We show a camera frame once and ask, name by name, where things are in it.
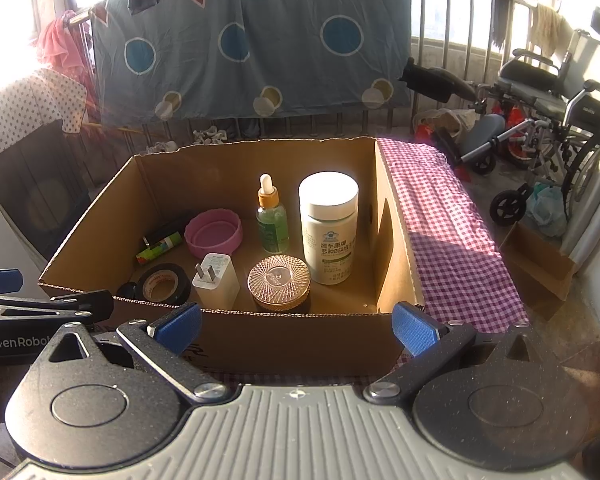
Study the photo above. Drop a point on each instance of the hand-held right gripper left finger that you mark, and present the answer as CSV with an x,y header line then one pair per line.
x,y
177,327

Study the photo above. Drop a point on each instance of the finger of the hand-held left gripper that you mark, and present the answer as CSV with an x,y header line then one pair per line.
x,y
0,280
40,307

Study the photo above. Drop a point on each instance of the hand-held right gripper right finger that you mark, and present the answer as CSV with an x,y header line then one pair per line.
x,y
415,327

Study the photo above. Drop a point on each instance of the black tape roll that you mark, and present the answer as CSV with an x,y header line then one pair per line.
x,y
175,280

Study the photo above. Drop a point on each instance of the white charger plug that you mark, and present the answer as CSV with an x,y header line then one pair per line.
x,y
217,282

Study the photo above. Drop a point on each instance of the green glue stick tube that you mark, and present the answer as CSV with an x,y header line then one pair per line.
x,y
157,250

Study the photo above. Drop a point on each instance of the large cardboard box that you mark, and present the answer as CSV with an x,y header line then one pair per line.
x,y
290,340

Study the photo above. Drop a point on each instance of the purple checkered tablecloth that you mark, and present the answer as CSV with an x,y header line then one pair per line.
x,y
455,260

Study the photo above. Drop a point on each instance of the dark cabinet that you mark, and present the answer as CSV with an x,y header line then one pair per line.
x,y
30,195

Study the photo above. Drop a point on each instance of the black cylindrical tube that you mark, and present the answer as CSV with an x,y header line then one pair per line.
x,y
167,230

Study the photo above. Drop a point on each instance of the pink plastic bowl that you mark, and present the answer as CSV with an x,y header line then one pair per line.
x,y
212,235

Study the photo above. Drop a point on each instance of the white supplement bottle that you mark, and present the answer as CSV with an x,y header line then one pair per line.
x,y
327,230

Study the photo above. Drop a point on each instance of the small cardboard box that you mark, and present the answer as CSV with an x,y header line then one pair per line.
x,y
540,270

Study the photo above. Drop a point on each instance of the green dropper bottle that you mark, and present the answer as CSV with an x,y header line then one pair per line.
x,y
273,225

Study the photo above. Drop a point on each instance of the white star-printed cloth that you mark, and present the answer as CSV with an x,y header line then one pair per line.
x,y
25,105

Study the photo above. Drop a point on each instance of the green plastic bag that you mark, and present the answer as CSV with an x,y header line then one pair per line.
x,y
547,210

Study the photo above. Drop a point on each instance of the white shoes pair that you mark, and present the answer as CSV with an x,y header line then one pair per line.
x,y
160,146
210,135

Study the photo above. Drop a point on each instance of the grey stroller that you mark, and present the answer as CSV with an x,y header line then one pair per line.
x,y
460,90

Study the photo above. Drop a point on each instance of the pink hanging cloth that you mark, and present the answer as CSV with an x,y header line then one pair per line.
x,y
60,45

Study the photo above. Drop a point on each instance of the wheelchair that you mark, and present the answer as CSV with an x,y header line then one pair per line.
x,y
555,110

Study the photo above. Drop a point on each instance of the blue printed blanket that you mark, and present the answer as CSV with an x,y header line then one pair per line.
x,y
280,60

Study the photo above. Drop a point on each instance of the metal railing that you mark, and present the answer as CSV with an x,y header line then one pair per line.
x,y
460,20

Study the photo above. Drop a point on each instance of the beige hanging towel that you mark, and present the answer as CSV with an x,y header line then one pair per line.
x,y
550,27

